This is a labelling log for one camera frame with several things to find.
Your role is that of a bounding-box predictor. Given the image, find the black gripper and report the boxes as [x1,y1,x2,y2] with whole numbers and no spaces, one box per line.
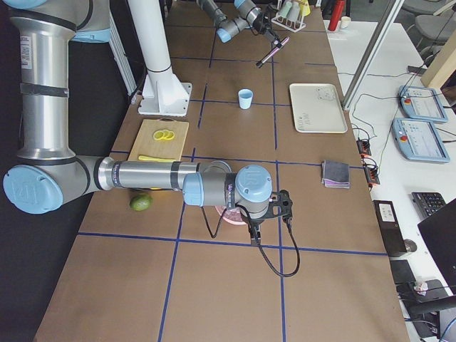
[253,4,280,45]
[249,190,293,245]

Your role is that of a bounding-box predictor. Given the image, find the ice cubes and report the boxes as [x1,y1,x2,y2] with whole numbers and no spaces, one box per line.
[222,208,244,225]

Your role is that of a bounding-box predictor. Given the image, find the steel muddler black tip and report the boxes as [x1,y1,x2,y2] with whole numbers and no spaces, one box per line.
[256,36,290,68]

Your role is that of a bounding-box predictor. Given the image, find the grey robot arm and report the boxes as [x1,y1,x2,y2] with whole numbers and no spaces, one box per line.
[1,6,182,254]
[196,0,282,46]

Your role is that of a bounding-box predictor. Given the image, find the mint green cup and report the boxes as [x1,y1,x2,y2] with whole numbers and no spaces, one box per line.
[277,0,292,18]

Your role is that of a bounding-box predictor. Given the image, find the grey-green cup on rack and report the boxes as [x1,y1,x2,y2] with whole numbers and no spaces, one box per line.
[286,1,301,22]

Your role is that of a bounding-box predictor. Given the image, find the yellow cup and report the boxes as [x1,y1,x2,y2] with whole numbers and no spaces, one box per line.
[297,0,311,17]

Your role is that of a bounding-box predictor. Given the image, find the light blue plastic cup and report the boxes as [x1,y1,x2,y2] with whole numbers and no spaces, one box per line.
[238,88,254,110]

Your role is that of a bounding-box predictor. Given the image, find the white paper cup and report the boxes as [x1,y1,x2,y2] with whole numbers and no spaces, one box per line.
[339,16,351,29]

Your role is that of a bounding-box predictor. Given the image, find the pink bowl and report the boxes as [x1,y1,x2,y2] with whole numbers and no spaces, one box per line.
[215,206,246,225]

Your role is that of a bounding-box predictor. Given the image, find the red cylinder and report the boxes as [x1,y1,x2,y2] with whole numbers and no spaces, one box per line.
[328,0,346,32]

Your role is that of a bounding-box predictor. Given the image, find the grey folded cloth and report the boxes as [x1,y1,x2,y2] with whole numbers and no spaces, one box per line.
[321,160,351,189]

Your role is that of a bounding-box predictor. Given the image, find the cream bear tray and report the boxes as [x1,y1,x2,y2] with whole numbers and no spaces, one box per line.
[289,83,348,134]

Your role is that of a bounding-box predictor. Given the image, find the green avocado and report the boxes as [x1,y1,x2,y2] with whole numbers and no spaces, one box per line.
[129,194,152,212]

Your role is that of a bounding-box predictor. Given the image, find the wooden cutting board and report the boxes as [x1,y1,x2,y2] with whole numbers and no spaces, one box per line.
[128,119,189,161]

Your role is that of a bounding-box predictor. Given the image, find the orange black usb hub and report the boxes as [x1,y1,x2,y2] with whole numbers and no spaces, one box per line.
[356,139,380,189]

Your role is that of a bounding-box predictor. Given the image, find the lemon slices stack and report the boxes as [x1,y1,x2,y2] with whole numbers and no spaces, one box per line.
[152,129,175,141]

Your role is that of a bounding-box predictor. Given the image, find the yellow plastic knife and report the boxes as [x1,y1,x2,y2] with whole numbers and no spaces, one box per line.
[138,155,175,162]

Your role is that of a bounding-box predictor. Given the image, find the black box white label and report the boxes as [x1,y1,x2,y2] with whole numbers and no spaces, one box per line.
[373,200,407,257]

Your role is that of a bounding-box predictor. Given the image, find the black computer mouse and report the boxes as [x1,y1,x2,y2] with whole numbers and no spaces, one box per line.
[403,239,418,253]

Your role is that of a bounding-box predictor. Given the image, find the grey office chair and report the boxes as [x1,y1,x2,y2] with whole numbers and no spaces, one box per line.
[402,1,455,45]

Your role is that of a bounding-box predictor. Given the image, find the black keyboard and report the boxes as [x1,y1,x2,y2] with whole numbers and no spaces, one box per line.
[411,192,446,218]

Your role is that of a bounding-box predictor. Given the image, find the blue teach pendant far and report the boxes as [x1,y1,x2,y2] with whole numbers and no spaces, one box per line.
[398,85,448,123]

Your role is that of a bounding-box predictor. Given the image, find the blue teach pendant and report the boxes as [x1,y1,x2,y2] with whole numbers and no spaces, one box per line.
[398,85,448,123]
[392,118,450,163]

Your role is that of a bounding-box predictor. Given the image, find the black laptop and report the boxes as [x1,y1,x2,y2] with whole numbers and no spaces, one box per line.
[418,199,456,286]

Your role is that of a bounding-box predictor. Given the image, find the blue teach pendant near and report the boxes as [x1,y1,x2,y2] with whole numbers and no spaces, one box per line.
[392,118,450,163]

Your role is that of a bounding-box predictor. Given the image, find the white wire cup rack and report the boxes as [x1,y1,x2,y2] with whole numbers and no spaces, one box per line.
[271,16,306,33]

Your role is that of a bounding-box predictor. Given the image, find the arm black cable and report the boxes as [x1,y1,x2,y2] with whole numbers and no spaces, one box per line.
[201,204,301,278]

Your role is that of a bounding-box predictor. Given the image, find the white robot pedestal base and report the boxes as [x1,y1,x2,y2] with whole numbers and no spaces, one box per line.
[128,0,192,117]

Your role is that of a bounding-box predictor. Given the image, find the aluminium frame post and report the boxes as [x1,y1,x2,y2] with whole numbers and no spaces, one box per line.
[342,0,405,110]

